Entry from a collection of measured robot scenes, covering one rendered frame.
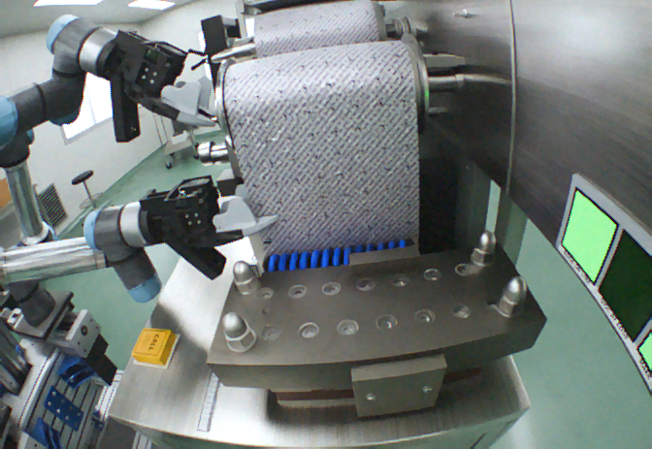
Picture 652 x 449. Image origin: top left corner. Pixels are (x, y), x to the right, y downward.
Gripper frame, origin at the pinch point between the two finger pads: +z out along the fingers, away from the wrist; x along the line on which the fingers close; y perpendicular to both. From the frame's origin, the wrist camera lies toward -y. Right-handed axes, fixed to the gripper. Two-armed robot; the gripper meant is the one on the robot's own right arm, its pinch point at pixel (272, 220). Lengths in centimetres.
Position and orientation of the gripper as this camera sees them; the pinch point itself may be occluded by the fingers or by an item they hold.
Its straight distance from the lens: 45.5
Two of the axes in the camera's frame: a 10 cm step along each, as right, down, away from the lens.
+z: 9.9, -1.2, -0.7
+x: 0.1, -4.9, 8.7
